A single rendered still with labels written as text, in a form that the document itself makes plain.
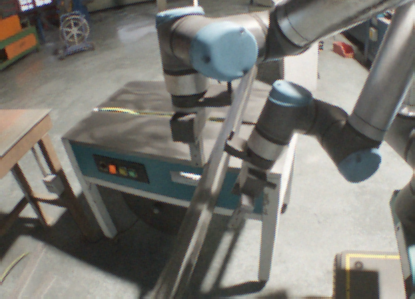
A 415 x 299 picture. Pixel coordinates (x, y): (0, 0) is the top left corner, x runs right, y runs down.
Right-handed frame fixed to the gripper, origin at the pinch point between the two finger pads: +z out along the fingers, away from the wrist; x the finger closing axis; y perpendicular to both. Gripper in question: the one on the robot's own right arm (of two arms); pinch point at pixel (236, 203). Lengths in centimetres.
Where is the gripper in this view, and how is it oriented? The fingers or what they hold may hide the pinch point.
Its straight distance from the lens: 79.2
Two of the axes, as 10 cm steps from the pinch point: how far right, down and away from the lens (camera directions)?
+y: 9.4, 3.4, 0.5
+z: -3.2, 8.1, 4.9
